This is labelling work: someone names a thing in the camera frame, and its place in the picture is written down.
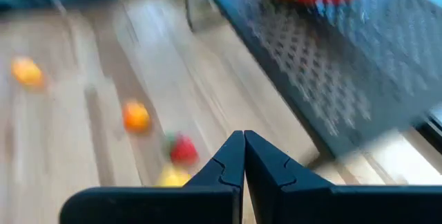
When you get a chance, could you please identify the black perforated metal shelf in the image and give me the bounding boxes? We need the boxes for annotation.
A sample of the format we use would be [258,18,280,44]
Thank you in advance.
[182,0,442,159]

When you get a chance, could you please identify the small orange fruit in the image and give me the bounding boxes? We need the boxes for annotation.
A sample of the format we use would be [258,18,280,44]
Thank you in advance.
[10,56,46,88]
[122,100,153,133]

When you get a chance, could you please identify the red strawberry green leaves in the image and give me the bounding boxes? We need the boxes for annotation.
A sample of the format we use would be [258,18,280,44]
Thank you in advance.
[164,132,200,168]

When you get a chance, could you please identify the yellow lemon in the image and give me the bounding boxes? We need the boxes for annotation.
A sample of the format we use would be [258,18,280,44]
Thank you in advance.
[155,165,193,188]

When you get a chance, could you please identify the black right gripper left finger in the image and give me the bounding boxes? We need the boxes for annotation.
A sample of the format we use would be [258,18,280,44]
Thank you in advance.
[59,130,245,224]

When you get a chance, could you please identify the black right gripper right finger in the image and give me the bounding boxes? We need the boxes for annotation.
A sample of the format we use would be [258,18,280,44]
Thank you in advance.
[244,129,442,224]

